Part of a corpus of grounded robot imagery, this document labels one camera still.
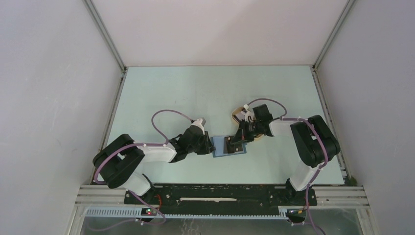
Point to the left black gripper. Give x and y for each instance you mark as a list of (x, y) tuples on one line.
[(208, 147)]

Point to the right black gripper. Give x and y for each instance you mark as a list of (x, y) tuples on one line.
[(245, 138)]

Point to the black credit card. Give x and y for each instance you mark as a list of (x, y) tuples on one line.
[(232, 148)]

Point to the blue leather card holder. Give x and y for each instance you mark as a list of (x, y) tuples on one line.
[(218, 142)]

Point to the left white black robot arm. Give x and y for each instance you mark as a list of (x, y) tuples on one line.
[(116, 166)]

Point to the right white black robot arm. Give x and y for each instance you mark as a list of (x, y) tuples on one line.
[(315, 143)]

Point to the oval wooden tray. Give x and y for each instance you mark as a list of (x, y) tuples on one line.
[(239, 114)]

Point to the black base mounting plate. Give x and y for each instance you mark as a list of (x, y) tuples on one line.
[(234, 198)]

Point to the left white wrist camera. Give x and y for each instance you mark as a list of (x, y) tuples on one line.
[(200, 122)]

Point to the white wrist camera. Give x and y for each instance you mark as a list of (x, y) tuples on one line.
[(200, 122), (248, 115)]

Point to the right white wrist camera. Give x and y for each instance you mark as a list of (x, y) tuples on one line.
[(248, 115)]

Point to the white cable duct strip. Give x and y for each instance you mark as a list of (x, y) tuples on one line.
[(131, 212)]

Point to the aluminium frame rail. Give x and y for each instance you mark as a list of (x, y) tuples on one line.
[(327, 197)]

